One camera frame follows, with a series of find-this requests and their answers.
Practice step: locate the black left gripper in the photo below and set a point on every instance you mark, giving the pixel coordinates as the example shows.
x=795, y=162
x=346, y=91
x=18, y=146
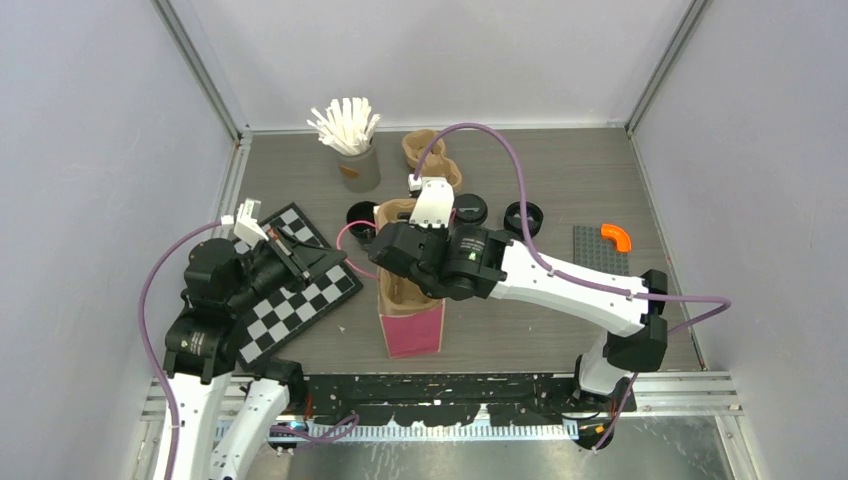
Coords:
x=307, y=259

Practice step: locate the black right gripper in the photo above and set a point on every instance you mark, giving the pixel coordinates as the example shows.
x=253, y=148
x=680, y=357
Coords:
x=440, y=233

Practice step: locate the black coffee lid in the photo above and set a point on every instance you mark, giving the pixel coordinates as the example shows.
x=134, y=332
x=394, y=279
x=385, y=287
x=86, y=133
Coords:
x=470, y=209

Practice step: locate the single brown cup carrier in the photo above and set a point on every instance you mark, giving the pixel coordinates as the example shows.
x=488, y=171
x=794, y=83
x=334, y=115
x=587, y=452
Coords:
x=398, y=296

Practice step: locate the brown cardboard cup carrier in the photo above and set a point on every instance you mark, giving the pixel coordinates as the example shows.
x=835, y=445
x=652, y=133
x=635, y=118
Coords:
x=436, y=163

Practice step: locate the paper bag with pink handles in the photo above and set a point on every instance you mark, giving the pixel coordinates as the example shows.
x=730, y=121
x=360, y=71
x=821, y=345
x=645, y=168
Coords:
x=406, y=336

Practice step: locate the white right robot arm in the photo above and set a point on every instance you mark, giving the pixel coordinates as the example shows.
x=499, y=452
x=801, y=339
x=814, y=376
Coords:
x=636, y=333

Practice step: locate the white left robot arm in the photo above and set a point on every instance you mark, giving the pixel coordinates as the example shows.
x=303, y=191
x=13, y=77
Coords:
x=201, y=351

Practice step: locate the black white chessboard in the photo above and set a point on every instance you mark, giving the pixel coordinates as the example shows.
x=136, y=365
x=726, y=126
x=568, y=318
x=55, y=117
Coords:
x=283, y=315

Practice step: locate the stack of black cups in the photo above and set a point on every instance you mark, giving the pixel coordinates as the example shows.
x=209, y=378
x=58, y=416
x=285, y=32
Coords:
x=361, y=218

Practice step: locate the grey straw holder cup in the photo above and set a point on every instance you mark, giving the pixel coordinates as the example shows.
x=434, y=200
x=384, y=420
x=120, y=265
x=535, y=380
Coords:
x=360, y=173

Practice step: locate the grey lego baseplate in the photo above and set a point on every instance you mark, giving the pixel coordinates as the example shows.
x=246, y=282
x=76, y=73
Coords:
x=591, y=250

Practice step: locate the white paper straws bundle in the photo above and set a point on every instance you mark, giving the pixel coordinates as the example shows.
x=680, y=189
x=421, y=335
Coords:
x=347, y=125

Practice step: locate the orange small object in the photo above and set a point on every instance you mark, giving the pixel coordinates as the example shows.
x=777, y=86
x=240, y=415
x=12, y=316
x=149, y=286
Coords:
x=617, y=236

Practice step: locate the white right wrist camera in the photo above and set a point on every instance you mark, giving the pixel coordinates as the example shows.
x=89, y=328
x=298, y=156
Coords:
x=434, y=201

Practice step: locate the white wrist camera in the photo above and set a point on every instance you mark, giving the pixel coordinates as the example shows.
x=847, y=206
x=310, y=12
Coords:
x=434, y=201
x=244, y=223

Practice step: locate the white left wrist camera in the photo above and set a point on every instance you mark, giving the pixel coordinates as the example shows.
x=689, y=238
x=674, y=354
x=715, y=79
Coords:
x=244, y=223

